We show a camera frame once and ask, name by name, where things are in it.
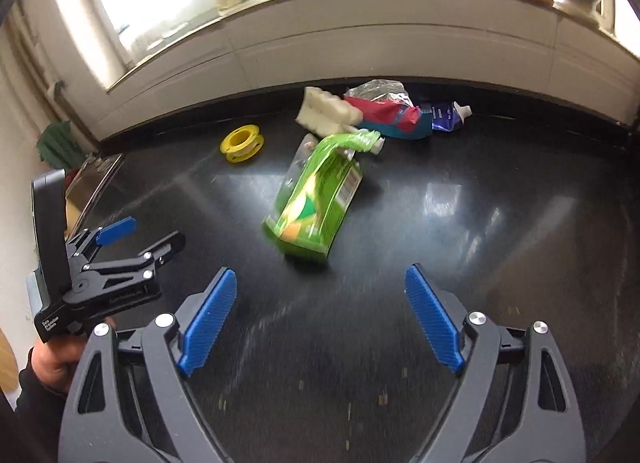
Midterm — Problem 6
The green snack bag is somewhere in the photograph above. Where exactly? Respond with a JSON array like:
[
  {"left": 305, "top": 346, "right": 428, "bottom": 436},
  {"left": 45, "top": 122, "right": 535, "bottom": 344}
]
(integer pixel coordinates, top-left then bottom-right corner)
[{"left": 264, "top": 129, "right": 384, "bottom": 263}]

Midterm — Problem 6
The white foam brush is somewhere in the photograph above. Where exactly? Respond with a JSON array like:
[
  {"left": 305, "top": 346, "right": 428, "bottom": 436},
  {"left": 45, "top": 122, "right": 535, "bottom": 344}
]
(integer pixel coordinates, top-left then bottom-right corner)
[{"left": 295, "top": 87, "right": 363, "bottom": 138}]

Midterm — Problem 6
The red foil snack wrapper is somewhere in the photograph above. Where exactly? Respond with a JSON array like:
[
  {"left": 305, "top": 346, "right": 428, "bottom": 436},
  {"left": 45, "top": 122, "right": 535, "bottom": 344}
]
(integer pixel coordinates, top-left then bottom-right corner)
[{"left": 344, "top": 79, "right": 432, "bottom": 140}]

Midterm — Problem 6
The purple toothpaste tube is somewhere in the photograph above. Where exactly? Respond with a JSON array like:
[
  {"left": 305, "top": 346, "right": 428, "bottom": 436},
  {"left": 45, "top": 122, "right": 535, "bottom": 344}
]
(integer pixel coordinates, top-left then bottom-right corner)
[{"left": 421, "top": 102, "right": 473, "bottom": 132}]

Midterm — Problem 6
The person's left hand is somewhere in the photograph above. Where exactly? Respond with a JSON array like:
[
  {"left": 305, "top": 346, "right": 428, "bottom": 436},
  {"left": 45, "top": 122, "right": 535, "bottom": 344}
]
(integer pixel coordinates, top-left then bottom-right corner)
[{"left": 30, "top": 333, "right": 88, "bottom": 395}]

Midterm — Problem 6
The stainless steel sink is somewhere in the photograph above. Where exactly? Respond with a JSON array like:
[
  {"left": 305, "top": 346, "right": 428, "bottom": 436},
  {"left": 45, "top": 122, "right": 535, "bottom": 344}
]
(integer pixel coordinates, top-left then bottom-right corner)
[{"left": 65, "top": 154, "right": 124, "bottom": 239}]

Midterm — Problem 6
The green cloth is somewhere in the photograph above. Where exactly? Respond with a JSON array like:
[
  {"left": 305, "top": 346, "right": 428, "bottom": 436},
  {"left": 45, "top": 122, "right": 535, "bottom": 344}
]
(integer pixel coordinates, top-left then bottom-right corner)
[{"left": 36, "top": 120, "right": 86, "bottom": 171}]

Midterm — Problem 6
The yellow tape spool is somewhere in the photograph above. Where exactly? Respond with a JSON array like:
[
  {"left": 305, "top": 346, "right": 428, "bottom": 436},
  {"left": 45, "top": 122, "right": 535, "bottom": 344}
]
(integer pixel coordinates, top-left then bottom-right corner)
[{"left": 219, "top": 125, "right": 265, "bottom": 164}]

